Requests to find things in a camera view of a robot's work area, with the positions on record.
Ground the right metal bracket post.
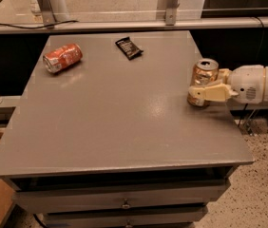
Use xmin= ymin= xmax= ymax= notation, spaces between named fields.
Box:
xmin=156 ymin=0 xmax=179 ymax=26

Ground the red coke can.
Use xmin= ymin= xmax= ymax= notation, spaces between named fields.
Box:
xmin=43 ymin=44 xmax=83 ymax=73

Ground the black snack bar wrapper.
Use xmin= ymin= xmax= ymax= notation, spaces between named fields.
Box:
xmin=115 ymin=37 xmax=143 ymax=60

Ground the left metal bracket post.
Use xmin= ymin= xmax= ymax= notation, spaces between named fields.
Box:
xmin=37 ymin=0 xmax=55 ymax=27

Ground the black cable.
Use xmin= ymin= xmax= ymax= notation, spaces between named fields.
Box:
xmin=0 ymin=19 xmax=79 ymax=29

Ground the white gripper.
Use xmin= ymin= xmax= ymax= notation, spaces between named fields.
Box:
xmin=188 ymin=65 xmax=265 ymax=104

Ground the upper drawer knob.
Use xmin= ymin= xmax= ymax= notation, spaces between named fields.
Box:
xmin=121 ymin=199 xmax=131 ymax=209

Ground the grey drawer cabinet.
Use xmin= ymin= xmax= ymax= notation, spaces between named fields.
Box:
xmin=0 ymin=31 xmax=253 ymax=228

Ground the metal bracket post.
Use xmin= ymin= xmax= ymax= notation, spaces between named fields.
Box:
xmin=37 ymin=0 xmax=55 ymax=27
xmin=156 ymin=0 xmax=179 ymax=26

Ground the lower drawer knob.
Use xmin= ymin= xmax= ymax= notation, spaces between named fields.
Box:
xmin=124 ymin=221 xmax=133 ymax=228

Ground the drawer knob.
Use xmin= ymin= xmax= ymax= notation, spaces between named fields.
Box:
xmin=124 ymin=221 xmax=133 ymax=228
xmin=121 ymin=199 xmax=131 ymax=209

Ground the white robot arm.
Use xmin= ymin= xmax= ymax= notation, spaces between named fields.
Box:
xmin=188 ymin=65 xmax=268 ymax=105

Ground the orange soda can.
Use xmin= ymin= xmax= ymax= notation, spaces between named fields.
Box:
xmin=187 ymin=58 xmax=219 ymax=107

